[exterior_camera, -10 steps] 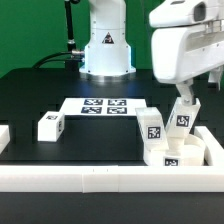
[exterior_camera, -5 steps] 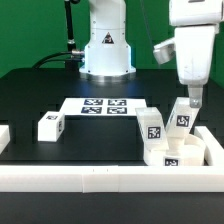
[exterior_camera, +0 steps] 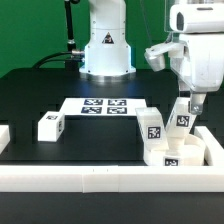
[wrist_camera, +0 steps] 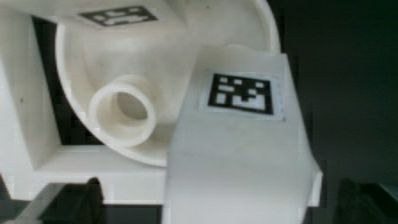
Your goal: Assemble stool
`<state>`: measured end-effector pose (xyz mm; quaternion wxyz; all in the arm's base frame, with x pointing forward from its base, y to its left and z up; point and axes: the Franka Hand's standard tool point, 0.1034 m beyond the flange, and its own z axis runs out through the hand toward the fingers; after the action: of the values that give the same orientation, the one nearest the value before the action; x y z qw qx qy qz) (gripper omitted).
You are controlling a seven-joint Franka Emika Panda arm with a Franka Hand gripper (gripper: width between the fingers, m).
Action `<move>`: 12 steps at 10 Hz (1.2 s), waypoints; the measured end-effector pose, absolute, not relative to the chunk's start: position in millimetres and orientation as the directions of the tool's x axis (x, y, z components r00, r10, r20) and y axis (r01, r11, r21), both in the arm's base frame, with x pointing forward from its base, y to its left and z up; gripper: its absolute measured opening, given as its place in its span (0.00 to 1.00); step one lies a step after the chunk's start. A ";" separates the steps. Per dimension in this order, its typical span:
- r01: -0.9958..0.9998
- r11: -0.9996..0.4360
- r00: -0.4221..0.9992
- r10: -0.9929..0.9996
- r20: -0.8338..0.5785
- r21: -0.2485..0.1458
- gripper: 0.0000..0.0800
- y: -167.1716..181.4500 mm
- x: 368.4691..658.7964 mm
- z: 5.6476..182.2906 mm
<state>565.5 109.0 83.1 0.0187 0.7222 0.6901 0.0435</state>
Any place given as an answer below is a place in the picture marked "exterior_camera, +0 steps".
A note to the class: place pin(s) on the white U-shaped fence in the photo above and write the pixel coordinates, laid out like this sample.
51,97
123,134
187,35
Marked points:
88,179

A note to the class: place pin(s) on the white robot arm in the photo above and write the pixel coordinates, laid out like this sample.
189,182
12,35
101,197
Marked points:
108,55

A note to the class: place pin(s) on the black pole stand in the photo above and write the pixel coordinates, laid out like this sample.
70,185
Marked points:
70,64

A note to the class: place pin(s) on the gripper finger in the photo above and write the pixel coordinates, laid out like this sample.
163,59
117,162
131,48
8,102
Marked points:
196,103

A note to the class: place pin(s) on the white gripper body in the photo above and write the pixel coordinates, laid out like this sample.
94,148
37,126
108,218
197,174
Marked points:
201,64

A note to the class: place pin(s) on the white round stool seat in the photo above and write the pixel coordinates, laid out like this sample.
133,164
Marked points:
183,152

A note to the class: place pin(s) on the white sheet with markers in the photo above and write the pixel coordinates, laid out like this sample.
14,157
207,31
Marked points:
101,106

